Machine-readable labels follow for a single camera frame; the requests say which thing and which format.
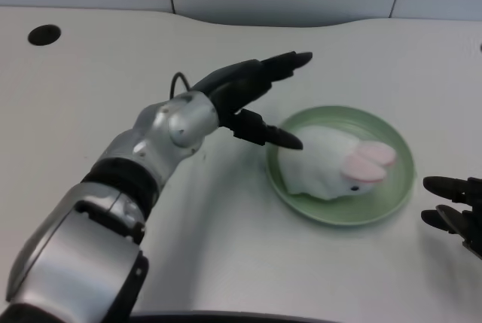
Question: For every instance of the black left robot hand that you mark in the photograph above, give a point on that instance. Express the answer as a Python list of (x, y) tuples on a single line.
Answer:
[(244, 89)]

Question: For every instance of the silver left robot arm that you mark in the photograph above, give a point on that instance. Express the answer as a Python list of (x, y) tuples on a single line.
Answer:
[(113, 202)]

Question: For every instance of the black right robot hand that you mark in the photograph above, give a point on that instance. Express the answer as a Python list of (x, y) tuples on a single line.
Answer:
[(455, 202)]

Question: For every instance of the white plush rabbit doll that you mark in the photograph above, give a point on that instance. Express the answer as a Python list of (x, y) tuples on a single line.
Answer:
[(335, 168)]

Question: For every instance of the green round plate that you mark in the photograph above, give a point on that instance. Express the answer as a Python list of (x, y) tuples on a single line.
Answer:
[(399, 187)]

